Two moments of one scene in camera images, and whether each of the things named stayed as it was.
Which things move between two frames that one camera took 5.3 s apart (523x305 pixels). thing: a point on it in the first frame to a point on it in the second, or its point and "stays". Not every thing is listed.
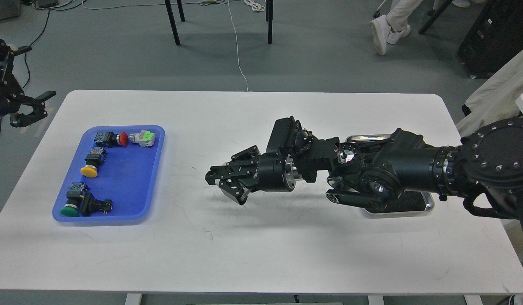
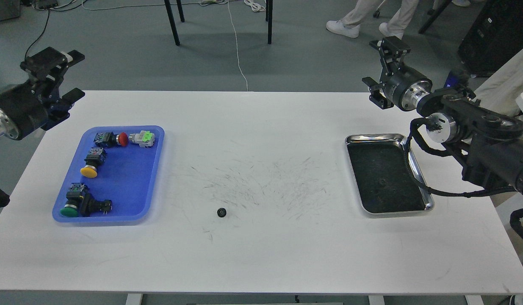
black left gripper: x=10 y=81 to x=22 y=106
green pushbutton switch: x=75 y=194 stays
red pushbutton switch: x=109 y=139 stays
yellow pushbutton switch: x=95 y=157 stays
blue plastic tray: x=113 y=176 stays
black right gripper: x=276 y=172 to x=408 y=87
